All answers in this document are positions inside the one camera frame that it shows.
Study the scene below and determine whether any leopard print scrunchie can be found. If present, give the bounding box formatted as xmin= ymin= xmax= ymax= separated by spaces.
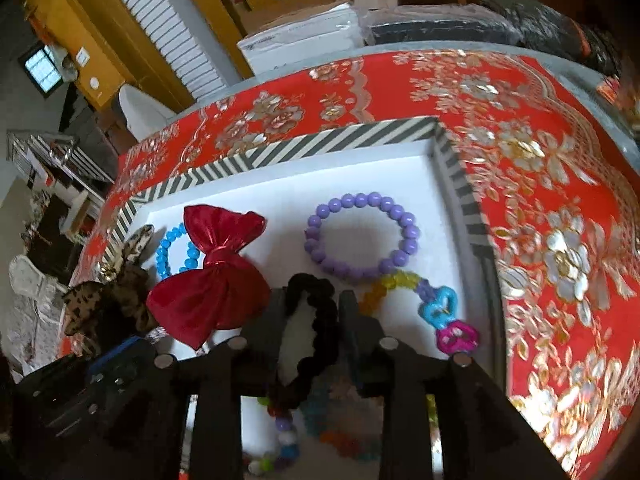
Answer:
xmin=62 ymin=224 xmax=157 ymax=358

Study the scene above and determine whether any orange yellow chain bracelet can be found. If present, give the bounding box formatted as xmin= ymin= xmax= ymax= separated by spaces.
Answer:
xmin=357 ymin=268 xmax=481 ymax=356

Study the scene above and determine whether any multicolour flower bracelet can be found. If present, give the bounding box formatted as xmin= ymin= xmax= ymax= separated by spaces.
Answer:
xmin=301 ymin=383 xmax=384 ymax=463

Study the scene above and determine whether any mixed colour bead bracelet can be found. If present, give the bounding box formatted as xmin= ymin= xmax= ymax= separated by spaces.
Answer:
xmin=244 ymin=398 xmax=304 ymax=476

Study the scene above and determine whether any red satin bow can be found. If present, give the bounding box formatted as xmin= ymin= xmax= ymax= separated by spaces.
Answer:
xmin=146 ymin=205 xmax=270 ymax=350

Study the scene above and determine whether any blue bead bracelet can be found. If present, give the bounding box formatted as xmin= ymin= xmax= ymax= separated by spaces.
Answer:
xmin=154 ymin=222 xmax=202 ymax=281

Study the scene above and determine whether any black bead bracelet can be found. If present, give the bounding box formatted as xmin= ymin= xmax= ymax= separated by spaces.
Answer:
xmin=267 ymin=272 xmax=341 ymax=411

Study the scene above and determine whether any purple bead bracelet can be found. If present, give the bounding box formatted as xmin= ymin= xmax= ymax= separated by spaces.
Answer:
xmin=304 ymin=190 xmax=421 ymax=281

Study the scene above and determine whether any white ornate chair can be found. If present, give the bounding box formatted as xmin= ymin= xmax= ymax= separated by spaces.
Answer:
xmin=9 ymin=255 xmax=68 ymax=340

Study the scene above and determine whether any striped white tray box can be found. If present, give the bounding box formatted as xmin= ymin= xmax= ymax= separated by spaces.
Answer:
xmin=112 ymin=117 xmax=506 ymax=388

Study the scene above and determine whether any red floral tablecloth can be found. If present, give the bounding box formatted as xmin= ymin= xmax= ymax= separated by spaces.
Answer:
xmin=74 ymin=47 xmax=639 ymax=479

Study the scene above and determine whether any black plastic bag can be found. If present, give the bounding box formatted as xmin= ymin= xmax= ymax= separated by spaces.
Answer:
xmin=480 ymin=0 xmax=622 ymax=76

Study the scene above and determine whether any white cardboard box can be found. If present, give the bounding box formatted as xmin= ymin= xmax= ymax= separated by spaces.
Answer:
xmin=236 ymin=0 xmax=364 ymax=75

